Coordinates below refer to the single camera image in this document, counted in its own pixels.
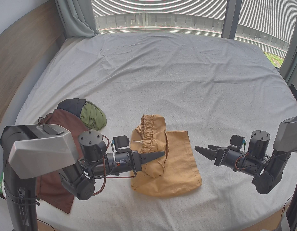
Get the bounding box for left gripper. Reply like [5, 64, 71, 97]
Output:
[105, 151, 166, 176]

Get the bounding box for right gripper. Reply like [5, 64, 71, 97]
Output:
[194, 144, 248, 171]

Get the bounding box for mustard yellow shorts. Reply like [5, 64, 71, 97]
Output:
[130, 114, 202, 198]

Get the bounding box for bed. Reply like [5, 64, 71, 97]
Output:
[0, 0, 297, 231]

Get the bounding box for green garment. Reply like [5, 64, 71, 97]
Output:
[80, 101, 107, 131]

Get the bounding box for brown garment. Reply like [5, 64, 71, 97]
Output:
[35, 108, 90, 214]

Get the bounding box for black garment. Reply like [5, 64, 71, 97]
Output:
[57, 98, 88, 117]

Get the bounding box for window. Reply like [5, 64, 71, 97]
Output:
[87, 0, 297, 86]

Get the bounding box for grey-green curtain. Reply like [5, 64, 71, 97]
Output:
[52, 0, 101, 37]

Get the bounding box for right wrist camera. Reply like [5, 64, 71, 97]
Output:
[230, 134, 247, 151]

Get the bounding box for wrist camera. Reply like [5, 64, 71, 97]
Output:
[230, 134, 247, 151]
[112, 135, 132, 154]

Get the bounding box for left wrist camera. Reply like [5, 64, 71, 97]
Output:
[112, 135, 132, 154]

